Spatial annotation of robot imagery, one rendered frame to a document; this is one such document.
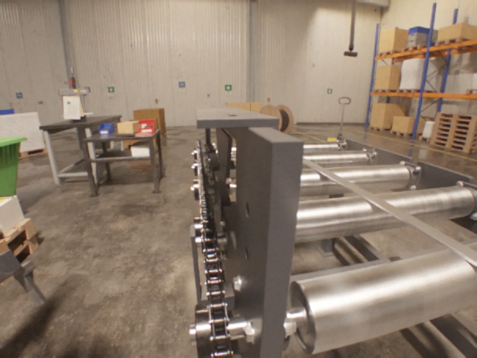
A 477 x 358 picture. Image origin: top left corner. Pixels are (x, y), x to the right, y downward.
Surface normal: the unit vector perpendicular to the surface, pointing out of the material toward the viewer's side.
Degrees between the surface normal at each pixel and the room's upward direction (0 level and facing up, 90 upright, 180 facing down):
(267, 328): 90
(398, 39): 90
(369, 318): 59
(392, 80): 90
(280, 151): 90
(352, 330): 70
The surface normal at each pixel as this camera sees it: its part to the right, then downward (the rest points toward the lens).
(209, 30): 0.18, 0.33
